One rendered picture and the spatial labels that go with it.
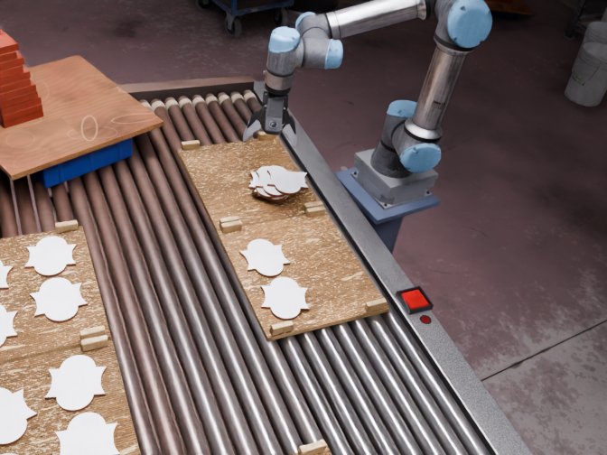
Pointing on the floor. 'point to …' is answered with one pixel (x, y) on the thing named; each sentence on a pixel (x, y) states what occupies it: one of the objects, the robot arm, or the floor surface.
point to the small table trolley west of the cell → (247, 11)
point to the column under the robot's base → (391, 224)
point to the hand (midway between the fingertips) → (269, 146)
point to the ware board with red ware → (508, 8)
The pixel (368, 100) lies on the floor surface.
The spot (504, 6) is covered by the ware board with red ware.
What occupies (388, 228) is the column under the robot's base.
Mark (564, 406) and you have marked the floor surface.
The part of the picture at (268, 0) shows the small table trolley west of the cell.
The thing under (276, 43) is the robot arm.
